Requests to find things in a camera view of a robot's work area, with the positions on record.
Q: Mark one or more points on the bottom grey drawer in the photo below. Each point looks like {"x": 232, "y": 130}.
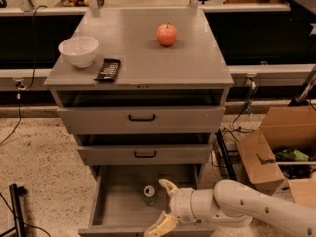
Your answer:
{"x": 119, "y": 209}

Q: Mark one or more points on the black bar beside cabinet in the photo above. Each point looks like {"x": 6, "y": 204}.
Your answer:
{"x": 225, "y": 155}

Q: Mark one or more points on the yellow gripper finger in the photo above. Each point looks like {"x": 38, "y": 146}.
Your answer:
{"x": 165, "y": 224}
{"x": 170, "y": 187}

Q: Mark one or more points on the black snack bar wrapper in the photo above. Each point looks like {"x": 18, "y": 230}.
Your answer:
{"x": 109, "y": 70}

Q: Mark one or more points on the red apple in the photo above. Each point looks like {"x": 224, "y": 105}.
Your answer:
{"x": 166, "y": 34}

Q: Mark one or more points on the grey drawer cabinet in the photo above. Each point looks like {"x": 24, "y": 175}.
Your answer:
{"x": 193, "y": 62}

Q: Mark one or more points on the top grey drawer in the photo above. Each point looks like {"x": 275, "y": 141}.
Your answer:
{"x": 140, "y": 112}

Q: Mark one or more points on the green soda can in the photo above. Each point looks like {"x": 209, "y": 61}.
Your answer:
{"x": 150, "y": 195}

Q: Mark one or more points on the cardboard box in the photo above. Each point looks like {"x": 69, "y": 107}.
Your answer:
{"x": 281, "y": 128}

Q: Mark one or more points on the white bowl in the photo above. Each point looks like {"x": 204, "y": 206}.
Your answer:
{"x": 79, "y": 51}

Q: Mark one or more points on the grey drawer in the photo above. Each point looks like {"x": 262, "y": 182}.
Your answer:
{"x": 144, "y": 154}
{"x": 140, "y": 112}
{"x": 119, "y": 209}

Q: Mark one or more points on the middle grey drawer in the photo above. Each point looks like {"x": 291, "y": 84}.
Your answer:
{"x": 144, "y": 154}

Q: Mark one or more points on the black stand on floor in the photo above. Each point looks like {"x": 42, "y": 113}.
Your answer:
{"x": 15, "y": 208}

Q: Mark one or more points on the green bag in box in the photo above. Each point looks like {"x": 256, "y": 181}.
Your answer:
{"x": 291, "y": 154}

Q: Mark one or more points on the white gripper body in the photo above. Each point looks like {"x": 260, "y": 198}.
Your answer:
{"x": 182, "y": 201}

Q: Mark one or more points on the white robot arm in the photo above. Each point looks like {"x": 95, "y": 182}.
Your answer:
{"x": 232, "y": 204}

